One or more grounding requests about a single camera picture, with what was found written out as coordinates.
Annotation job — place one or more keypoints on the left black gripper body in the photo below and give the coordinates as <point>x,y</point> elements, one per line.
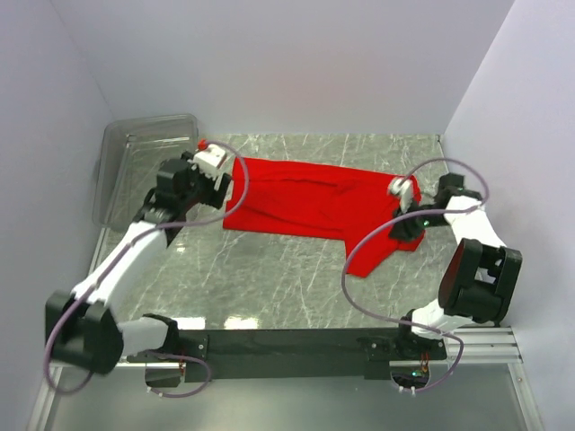
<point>202,189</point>

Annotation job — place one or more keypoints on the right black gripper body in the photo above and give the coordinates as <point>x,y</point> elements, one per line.
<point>417,224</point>

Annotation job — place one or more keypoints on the red t shirt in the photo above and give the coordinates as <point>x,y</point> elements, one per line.
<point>319,201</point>

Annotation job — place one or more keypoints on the clear plastic bin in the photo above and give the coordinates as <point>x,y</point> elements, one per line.
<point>131,153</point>

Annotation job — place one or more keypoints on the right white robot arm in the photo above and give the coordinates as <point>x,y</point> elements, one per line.
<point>481,276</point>

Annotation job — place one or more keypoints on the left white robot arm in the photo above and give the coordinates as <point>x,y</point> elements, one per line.
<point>82,327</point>

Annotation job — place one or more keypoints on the black base beam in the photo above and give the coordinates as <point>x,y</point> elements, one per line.
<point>253,354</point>

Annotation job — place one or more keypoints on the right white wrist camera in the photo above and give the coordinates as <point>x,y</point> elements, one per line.
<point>402,189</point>

